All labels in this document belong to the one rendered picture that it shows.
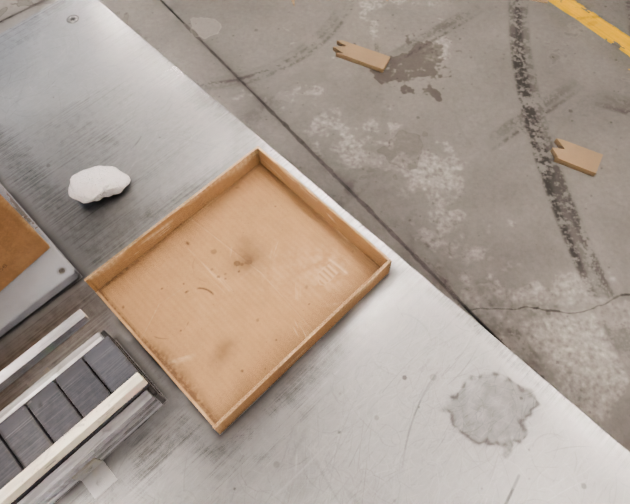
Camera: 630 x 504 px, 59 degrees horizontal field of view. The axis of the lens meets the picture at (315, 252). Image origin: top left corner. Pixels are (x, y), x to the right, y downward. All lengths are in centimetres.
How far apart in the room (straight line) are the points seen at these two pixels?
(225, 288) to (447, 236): 111
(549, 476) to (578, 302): 110
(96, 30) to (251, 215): 47
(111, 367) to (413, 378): 36
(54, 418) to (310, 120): 148
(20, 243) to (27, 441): 24
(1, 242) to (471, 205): 141
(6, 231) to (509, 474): 66
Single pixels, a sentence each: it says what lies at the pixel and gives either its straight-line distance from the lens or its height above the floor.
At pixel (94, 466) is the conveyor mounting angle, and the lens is 73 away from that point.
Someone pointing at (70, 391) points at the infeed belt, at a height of 88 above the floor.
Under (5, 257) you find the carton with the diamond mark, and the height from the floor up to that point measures 90.
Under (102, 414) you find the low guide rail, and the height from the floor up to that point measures 91.
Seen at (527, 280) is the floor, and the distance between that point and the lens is 177.
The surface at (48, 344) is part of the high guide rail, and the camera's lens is 65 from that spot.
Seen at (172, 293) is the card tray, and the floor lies 83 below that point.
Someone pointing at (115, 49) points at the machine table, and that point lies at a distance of 106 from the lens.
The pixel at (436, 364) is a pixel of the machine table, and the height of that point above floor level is 83.
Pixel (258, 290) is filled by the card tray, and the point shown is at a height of 83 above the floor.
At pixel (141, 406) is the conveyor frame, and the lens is 68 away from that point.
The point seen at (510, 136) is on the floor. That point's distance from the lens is 204.
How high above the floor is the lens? 152
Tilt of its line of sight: 64 degrees down
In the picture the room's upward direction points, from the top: 1 degrees counter-clockwise
